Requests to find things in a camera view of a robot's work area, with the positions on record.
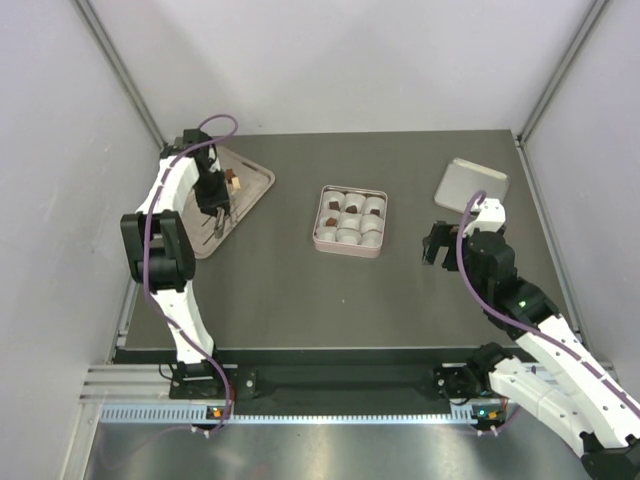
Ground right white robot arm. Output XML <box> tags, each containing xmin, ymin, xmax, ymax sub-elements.
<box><xmin>422</xmin><ymin>191</ymin><xmax>639</xmax><ymax>479</ymax></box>

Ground silver metal tray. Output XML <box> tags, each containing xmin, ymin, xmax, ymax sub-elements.
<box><xmin>181</xmin><ymin>147</ymin><xmax>275</xmax><ymax>260</ymax></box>

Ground silver tin lid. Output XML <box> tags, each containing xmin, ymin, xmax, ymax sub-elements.
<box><xmin>434</xmin><ymin>158</ymin><xmax>510</xmax><ymax>213</ymax></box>

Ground pink chocolate tin box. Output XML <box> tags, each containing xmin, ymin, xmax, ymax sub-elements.
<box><xmin>312</xmin><ymin>185</ymin><xmax>389</xmax><ymax>259</ymax></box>

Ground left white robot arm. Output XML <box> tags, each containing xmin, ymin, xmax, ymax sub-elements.
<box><xmin>120</xmin><ymin>127</ymin><xmax>231</xmax><ymax>399</ymax></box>

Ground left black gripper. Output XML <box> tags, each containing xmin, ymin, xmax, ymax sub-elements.
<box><xmin>192</xmin><ymin>167</ymin><xmax>230</xmax><ymax>218</ymax></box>

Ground white slotted cable duct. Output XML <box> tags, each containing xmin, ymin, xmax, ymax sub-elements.
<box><xmin>99</xmin><ymin>404</ymin><xmax>506</xmax><ymax>426</ymax></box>

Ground metal tongs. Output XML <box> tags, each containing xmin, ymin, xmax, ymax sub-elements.
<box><xmin>214</xmin><ymin>207</ymin><xmax>232</xmax><ymax>240</ymax></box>

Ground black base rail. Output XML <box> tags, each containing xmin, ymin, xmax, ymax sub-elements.
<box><xmin>167</xmin><ymin>349</ymin><xmax>526</xmax><ymax>416</ymax></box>

